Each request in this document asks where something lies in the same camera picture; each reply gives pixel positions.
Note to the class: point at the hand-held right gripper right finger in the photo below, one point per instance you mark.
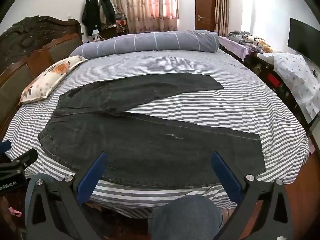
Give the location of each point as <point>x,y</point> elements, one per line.
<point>226,177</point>

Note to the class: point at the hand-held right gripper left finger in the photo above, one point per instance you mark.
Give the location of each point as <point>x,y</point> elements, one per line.
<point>92,176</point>

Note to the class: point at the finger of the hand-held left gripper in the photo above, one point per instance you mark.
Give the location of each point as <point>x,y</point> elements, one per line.
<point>26,160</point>
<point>5,146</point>

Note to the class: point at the dark grey denim pants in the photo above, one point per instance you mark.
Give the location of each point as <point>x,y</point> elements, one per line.
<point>150,150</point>

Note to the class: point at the pink ribbon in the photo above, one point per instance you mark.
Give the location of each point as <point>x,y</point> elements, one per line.
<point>15,211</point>

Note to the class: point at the bed with grey striped sheet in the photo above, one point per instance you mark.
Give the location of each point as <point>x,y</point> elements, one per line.
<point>225,110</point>

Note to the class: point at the floral pillow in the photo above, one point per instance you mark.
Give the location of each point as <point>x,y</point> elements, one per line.
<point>51,77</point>

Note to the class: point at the carved dark wooden headboard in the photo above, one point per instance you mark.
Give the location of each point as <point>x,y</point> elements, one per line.
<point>22,40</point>

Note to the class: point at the low dark cabinet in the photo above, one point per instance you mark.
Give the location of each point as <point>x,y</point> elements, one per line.
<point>275,80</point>

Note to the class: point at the white spotted cloth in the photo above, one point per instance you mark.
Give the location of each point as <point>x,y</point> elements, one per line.
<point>297,77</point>

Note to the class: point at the light purple cloth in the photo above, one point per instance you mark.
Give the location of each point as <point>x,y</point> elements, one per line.
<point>232,46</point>

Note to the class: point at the pile of floral bedding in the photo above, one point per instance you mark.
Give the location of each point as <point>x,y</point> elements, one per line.
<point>252,40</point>

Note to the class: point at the small white house ornament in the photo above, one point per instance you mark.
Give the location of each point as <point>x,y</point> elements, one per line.
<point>95,35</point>

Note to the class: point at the dark wooden nightstand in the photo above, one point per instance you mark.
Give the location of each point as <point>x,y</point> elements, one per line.
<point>112,31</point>

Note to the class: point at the rolled grey checked duvet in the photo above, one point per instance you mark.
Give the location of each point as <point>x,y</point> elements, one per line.
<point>150,41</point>

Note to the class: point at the hanging black jacket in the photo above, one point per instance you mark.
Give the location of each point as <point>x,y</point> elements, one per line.
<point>91,15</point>

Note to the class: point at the black flat television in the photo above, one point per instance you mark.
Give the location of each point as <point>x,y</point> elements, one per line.
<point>303,40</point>

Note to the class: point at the hanging grey coat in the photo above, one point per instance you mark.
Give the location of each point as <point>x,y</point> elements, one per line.
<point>107,10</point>

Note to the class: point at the narrow patterned curtain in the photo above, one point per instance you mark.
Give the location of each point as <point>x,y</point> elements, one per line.
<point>222,7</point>

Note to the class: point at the brown wooden door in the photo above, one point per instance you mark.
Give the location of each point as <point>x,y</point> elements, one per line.
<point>205,7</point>

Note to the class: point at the patterned pink window curtain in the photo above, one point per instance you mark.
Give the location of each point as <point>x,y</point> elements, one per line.
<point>145,2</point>

